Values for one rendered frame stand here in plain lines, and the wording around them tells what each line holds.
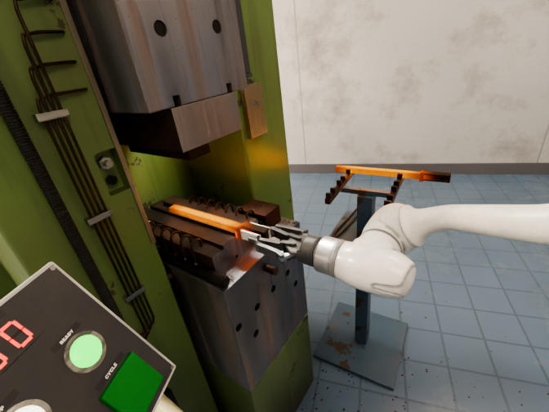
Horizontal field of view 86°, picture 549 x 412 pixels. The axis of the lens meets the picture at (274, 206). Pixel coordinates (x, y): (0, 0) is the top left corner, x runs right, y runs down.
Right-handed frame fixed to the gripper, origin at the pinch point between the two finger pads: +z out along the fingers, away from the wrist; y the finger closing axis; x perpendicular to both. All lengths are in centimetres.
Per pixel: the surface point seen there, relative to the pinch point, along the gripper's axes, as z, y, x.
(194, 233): 17.8, -7.1, -0.8
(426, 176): -32, 67, -6
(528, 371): -84, 76, -100
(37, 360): -6, -51, 13
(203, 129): 5.2, -5.3, 30.5
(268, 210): 6.3, 14.7, -1.8
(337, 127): 96, 267, -43
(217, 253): 5.3, -10.1, -1.8
